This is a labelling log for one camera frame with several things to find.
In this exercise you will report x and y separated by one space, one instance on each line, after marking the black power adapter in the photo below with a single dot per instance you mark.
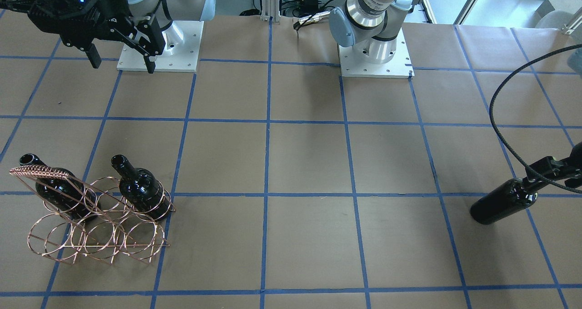
309 4

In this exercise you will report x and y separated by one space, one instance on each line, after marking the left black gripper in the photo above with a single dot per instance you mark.
551 167

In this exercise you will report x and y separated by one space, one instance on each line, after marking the aluminium frame post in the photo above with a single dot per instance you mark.
270 10

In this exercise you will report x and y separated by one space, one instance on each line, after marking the dark bottle in basket corner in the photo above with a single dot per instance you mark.
72 199

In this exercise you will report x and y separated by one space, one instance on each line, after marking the dark wine bottle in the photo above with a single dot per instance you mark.
509 198

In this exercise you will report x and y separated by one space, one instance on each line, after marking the copper wire wine basket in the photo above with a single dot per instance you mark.
111 228

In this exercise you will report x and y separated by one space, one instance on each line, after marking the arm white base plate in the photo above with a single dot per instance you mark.
183 42
377 59

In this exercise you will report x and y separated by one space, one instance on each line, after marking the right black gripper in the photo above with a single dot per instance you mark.
112 10

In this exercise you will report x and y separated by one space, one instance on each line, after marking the dark bottle in basket middle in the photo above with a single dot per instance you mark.
142 189

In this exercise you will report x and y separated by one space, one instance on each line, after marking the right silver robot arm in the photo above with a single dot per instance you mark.
168 11

